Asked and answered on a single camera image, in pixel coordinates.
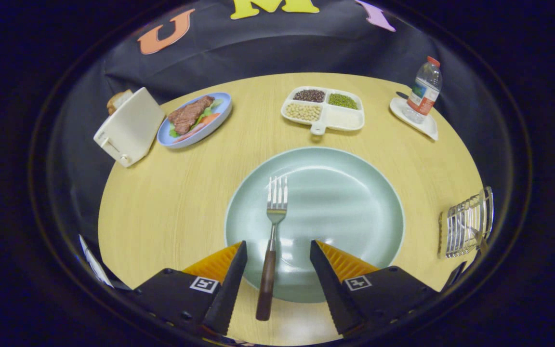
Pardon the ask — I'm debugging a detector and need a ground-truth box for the brown steak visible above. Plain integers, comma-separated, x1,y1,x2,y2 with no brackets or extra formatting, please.
168,95,215,135

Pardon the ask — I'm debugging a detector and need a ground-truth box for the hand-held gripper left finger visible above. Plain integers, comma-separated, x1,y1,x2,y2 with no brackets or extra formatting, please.
123,240,248,338

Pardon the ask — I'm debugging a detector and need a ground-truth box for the green lettuce leaf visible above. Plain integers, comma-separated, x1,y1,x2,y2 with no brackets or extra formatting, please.
169,98,224,139

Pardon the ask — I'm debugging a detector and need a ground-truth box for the pile of yellow soybeans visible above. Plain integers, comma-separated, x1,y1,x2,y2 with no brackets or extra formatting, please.
285,103,322,122

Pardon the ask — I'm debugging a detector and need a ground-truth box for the blue plate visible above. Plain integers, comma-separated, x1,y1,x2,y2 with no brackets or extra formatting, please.
157,92,233,149

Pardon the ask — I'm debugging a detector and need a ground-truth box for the pile of green beans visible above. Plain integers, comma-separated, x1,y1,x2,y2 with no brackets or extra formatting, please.
328,93,358,110

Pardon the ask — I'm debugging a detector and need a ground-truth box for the pile of white rice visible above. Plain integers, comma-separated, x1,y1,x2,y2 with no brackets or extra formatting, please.
323,107,360,128

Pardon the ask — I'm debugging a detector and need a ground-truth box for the white square coaster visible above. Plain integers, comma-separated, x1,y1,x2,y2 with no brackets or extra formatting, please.
389,97,439,141

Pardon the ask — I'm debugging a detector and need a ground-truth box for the black backdrop cloth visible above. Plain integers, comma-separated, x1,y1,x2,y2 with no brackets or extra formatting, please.
49,0,514,290

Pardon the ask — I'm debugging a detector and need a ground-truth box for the red tomato slice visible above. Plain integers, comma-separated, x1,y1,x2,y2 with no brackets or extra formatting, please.
174,112,221,143

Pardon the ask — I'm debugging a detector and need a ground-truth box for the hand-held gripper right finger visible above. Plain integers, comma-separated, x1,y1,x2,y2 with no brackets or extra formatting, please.
310,240,439,337

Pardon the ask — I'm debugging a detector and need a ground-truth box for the pile of red beans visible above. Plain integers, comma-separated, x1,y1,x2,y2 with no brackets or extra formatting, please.
293,89,326,103

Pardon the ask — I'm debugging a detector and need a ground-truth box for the white toaster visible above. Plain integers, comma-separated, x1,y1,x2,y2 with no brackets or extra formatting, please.
93,87,166,168

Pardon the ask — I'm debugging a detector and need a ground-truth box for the clear plastic bottle red cap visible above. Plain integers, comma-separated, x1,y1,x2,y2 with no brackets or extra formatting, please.
401,56,443,125

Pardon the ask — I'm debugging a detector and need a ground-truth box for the metal wire basket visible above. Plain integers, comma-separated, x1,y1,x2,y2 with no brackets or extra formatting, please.
437,186,495,259

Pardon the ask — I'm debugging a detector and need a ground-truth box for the pale green plate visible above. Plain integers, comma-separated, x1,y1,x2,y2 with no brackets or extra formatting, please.
224,147,406,304

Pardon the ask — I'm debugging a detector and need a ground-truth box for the white divided tray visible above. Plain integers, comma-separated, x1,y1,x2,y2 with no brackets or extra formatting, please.
280,86,365,136

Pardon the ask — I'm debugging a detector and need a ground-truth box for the toasted bread slice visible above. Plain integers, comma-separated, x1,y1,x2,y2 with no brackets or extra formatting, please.
106,89,134,115

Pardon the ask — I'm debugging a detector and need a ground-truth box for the black bar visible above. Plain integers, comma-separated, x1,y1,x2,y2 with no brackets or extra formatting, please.
440,261,467,292

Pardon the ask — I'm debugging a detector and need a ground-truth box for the metal fork wooden handle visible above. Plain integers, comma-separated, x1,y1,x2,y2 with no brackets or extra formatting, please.
255,175,289,321

